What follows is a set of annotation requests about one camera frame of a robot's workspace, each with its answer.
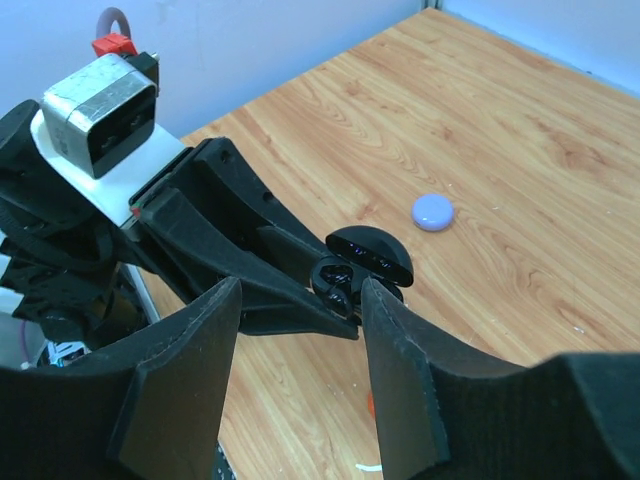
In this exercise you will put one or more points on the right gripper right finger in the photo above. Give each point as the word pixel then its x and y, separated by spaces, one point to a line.
pixel 446 410

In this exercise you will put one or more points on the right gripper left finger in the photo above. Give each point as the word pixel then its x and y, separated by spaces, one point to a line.
pixel 148 406

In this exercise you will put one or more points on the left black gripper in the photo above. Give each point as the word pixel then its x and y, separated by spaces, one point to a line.
pixel 187 209

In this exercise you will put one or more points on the black earbud case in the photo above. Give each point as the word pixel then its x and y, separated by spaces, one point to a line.
pixel 356 253

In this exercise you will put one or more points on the purple earbud case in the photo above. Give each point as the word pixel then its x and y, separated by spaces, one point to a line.
pixel 432 212

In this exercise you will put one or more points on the orange earbud case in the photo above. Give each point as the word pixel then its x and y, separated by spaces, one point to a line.
pixel 370 404

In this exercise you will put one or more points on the black earbud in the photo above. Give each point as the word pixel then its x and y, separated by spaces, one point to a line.
pixel 338 301

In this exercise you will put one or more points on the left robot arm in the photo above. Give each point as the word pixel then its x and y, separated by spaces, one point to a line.
pixel 65 252

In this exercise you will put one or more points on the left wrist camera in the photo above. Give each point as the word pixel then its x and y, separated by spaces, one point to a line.
pixel 97 129

